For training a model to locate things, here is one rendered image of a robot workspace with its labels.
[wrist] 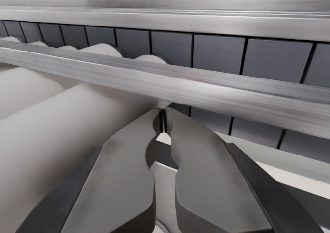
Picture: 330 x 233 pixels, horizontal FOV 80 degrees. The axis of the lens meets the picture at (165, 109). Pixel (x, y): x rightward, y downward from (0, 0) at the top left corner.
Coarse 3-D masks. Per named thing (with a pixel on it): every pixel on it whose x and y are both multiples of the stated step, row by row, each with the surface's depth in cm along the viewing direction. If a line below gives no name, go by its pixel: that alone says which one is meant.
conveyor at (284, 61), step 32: (0, 32) 28; (32, 32) 24; (64, 32) 22; (96, 32) 19; (128, 32) 18; (160, 32) 16; (192, 32) 18; (192, 64) 17; (224, 64) 15; (256, 64) 14; (288, 64) 13; (320, 64) 12; (224, 128) 17; (256, 128) 16; (320, 160) 15
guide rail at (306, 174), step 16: (240, 144) 15; (256, 144) 15; (256, 160) 13; (272, 160) 13; (288, 160) 13; (304, 160) 13; (272, 176) 13; (288, 176) 13; (304, 176) 12; (320, 176) 12; (320, 192) 12
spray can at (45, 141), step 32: (64, 96) 10; (96, 96) 11; (128, 96) 12; (0, 128) 8; (32, 128) 8; (64, 128) 9; (96, 128) 10; (0, 160) 7; (32, 160) 8; (64, 160) 9; (0, 192) 7; (32, 192) 7; (0, 224) 7
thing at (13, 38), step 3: (12, 36) 26; (15, 36) 26; (0, 39) 25; (3, 39) 25; (6, 39) 25; (9, 39) 25; (12, 39) 25; (15, 39) 25; (18, 39) 26; (21, 39) 26; (21, 42) 26; (24, 42) 26
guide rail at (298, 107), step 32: (32, 64) 12; (64, 64) 11; (96, 64) 10; (128, 64) 9; (160, 64) 9; (160, 96) 8; (192, 96) 8; (224, 96) 7; (256, 96) 7; (288, 96) 6; (320, 96) 6; (288, 128) 7; (320, 128) 6
